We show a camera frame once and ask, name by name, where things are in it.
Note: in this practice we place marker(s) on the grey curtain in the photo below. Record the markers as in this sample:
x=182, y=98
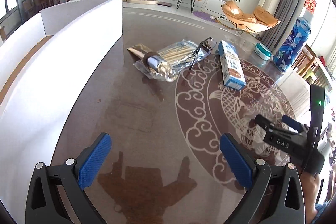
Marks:
x=287, y=12

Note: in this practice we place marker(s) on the large white cardboard box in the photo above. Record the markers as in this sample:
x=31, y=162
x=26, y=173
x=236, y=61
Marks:
x=45, y=64

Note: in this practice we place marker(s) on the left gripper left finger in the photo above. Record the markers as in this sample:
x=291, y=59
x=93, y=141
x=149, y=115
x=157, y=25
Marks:
x=81, y=174

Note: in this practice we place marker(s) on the blue white medicine box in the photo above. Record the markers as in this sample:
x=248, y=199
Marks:
x=233, y=76

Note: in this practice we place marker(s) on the black frame eyeglasses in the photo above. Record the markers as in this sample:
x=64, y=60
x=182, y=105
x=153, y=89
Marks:
x=204, y=49

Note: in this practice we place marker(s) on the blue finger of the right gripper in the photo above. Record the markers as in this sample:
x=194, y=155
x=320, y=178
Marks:
x=264, y=123
x=293, y=123

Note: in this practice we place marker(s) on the wooden dining chair right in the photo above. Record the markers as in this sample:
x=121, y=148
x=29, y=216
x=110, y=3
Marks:
x=310, y=67

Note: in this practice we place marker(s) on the small glass perfume bottle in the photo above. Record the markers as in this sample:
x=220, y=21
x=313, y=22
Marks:
x=152, y=60

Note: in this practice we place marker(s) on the orange lounge chair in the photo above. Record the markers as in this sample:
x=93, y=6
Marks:
x=259, y=21

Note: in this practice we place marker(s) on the chopsticks bundle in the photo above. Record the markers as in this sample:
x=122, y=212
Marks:
x=179, y=55

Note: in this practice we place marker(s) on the person right hand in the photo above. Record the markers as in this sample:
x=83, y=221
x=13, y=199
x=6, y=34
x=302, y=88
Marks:
x=310, y=187

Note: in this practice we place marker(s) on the blue patterned tall bottle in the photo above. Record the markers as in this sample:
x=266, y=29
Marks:
x=286, y=54

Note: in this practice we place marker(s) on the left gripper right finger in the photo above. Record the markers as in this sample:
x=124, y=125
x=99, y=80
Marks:
x=249, y=174

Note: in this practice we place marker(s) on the teal round tin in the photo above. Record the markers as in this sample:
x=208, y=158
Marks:
x=262, y=51

